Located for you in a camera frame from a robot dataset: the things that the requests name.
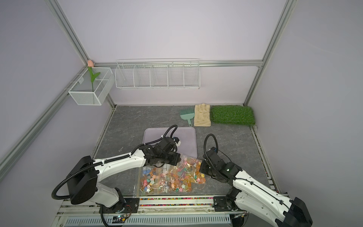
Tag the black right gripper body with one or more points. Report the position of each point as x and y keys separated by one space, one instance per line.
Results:
x=204 y=169

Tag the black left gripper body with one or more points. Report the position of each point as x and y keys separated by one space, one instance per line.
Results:
x=169 y=158

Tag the ziploc bag of candies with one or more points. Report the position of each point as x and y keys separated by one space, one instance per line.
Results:
x=151 y=180
x=185 y=175

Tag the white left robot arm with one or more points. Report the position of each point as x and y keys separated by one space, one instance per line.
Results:
x=83 y=183

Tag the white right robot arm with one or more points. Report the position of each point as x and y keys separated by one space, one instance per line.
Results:
x=247 y=194

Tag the lilac plastic tray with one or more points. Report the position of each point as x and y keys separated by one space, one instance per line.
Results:
x=186 y=135

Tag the green hand broom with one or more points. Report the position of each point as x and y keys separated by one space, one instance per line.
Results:
x=187 y=115

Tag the beige work glove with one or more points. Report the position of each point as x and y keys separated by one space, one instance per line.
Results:
x=202 y=115

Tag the green artificial grass mat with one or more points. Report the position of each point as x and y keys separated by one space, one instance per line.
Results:
x=236 y=115

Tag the small white mesh basket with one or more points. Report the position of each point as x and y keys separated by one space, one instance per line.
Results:
x=81 y=90

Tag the pink artificial tulip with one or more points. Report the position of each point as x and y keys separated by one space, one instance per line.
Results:
x=93 y=75

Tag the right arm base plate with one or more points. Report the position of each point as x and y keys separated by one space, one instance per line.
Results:
x=224 y=203

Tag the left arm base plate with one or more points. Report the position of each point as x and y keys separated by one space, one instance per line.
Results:
x=130 y=205

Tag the long white wire basket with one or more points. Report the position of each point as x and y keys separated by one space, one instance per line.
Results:
x=169 y=73

